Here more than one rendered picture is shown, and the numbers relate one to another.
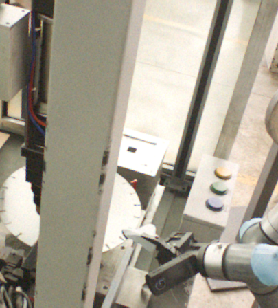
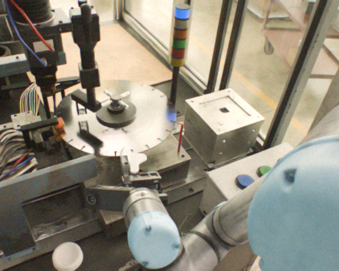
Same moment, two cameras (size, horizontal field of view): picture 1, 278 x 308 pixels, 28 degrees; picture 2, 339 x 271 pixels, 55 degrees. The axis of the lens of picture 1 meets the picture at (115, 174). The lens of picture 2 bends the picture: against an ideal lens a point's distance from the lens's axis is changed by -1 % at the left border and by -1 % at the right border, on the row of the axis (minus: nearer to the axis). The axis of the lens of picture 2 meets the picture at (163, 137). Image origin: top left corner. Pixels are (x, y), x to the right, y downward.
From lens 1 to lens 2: 0.81 m
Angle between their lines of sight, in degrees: 35
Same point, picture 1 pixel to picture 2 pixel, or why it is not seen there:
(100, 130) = not seen: outside the picture
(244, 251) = (142, 208)
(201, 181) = (256, 159)
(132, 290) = not seen: hidden behind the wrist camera
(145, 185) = (212, 140)
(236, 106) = (328, 104)
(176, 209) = not seen: hidden behind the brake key
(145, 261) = (170, 198)
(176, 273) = (108, 198)
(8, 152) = (164, 86)
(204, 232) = (218, 199)
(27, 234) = (62, 115)
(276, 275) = (137, 250)
